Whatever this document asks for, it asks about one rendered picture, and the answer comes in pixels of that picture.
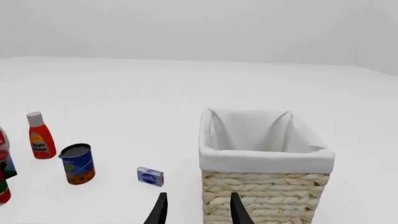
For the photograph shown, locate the blue and orange tin can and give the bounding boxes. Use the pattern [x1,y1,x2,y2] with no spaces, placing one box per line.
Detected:
[58,142,96,185]

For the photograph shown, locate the red ketchup bottle white cap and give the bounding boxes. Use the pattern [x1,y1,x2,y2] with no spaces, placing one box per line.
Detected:
[26,111,57,160]

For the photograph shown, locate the small blue printed box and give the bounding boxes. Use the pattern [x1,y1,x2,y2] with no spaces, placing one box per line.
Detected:
[136,166,165,187]

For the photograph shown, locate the woven basket with white liner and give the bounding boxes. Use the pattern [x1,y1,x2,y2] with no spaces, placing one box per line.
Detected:
[198,106,336,224]

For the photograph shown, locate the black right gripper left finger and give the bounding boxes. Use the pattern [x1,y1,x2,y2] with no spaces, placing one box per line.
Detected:
[143,192,169,224]

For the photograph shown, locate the blue printed carton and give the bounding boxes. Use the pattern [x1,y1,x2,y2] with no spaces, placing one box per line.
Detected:
[4,156,18,181]

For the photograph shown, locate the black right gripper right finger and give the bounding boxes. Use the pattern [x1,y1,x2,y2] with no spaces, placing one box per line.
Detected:
[230,192,256,224]

